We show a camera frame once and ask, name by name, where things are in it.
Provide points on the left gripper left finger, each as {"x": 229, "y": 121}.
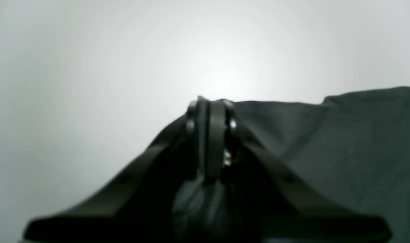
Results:
{"x": 93, "y": 215}

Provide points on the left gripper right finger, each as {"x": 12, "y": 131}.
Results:
{"x": 270, "y": 203}

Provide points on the grey T-shirt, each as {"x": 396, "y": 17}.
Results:
{"x": 353, "y": 149}

